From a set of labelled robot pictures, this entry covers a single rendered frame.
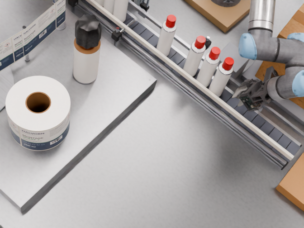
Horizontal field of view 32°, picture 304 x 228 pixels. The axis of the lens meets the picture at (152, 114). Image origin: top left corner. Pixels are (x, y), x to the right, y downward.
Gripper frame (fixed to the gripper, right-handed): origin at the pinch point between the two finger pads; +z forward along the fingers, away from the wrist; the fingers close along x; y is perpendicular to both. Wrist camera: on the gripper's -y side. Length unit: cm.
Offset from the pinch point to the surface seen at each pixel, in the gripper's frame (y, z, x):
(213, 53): 1.8, -3.8, -18.1
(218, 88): 2.4, 4.3, -5.2
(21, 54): 41, 34, -55
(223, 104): 4.4, 5.0, 0.6
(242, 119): 4.4, 0.5, 8.1
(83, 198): 62, 19, -7
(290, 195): 13.3, -9.5, 35.6
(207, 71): 2.6, 3.9, -12.7
